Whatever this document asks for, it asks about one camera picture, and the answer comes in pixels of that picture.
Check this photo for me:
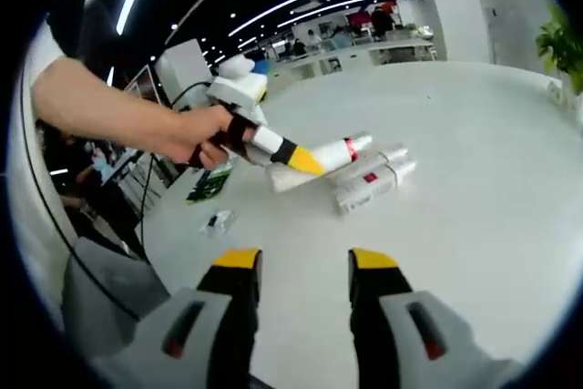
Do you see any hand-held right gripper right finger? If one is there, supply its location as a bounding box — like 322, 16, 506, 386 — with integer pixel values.
348, 247, 525, 389

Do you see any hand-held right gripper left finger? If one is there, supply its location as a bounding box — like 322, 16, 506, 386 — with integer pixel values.
113, 247, 264, 389

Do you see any red collared skincare bottle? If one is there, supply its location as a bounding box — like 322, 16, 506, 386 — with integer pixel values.
313, 131, 373, 172

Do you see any clear capped skincare bottle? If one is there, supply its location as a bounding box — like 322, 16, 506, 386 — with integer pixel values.
353, 143, 410, 180
334, 159, 418, 217

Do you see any person's left hand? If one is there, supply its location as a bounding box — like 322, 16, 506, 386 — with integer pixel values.
159, 106, 254, 170

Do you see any green black foil sachet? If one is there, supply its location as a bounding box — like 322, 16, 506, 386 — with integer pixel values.
186, 165, 233, 203

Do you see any small clear plastic bag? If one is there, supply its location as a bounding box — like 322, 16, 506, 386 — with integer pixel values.
199, 209, 240, 239

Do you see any open laptop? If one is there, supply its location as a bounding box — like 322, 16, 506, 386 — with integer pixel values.
123, 64, 159, 103

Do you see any white office counter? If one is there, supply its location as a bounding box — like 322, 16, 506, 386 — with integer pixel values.
268, 37, 438, 76

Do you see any potted green plant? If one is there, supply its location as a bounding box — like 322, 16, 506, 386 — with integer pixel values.
535, 5, 583, 107

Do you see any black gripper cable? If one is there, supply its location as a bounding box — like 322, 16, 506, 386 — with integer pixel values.
17, 42, 142, 322
138, 81, 215, 244

